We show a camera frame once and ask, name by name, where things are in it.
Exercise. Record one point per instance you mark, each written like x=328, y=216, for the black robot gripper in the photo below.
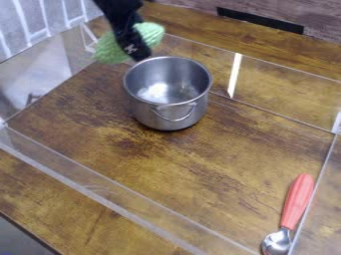
x=122, y=14

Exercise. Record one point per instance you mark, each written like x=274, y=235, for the green bumpy gourd toy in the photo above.
x=109, y=52

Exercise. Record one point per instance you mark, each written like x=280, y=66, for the silver metal pot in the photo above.
x=168, y=89

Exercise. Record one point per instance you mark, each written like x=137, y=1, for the clear acrylic tray barrier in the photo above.
x=101, y=186

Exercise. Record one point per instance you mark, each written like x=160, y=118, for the black wall slot strip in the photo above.
x=260, y=20

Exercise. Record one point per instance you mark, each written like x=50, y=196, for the red handled metal spoon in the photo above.
x=278, y=242

